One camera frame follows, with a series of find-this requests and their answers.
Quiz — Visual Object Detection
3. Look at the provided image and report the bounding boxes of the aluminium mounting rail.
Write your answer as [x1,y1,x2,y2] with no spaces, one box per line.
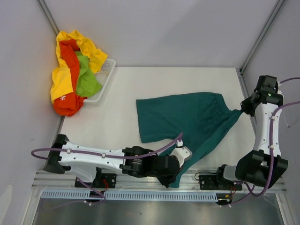
[31,166,288,194]

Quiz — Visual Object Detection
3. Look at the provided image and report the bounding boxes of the yellow shorts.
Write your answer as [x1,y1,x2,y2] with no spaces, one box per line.
[50,30,108,103]

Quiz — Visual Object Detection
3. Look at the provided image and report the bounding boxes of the orange shorts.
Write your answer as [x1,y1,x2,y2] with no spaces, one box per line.
[52,39,86,117]

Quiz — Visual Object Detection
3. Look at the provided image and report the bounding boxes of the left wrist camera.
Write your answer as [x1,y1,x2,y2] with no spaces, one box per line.
[170,140,193,167]

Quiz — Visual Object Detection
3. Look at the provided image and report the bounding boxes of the slotted cable duct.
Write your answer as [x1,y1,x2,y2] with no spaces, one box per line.
[41,189,218,202]

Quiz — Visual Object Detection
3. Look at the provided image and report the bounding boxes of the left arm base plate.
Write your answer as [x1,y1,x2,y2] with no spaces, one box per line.
[85,172,117,188]

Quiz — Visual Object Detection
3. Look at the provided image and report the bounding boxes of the lime green shorts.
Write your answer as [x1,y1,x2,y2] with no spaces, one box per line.
[75,51,102,98]

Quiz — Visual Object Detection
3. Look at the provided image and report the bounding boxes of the aluminium frame post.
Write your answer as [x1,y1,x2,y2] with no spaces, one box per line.
[36,0,60,35]
[239,0,287,75]

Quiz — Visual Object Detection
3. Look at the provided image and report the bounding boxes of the right aluminium frame post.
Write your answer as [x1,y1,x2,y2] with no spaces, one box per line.
[239,0,287,75]

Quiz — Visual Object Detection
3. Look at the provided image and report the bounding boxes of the white plastic basket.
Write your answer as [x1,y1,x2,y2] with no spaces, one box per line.
[84,58,116,105]

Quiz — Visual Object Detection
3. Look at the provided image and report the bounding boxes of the left aluminium frame post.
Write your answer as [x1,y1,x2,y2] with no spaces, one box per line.
[36,0,60,35]

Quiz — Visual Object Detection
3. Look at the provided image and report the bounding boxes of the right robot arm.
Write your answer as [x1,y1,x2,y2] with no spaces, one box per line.
[214,75,288,191]

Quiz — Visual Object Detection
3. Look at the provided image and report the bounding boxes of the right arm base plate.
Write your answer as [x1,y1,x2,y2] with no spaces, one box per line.
[199,174,242,191]

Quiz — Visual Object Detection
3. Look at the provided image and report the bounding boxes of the teal green shorts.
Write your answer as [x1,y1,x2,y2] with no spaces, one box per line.
[136,92,242,188]

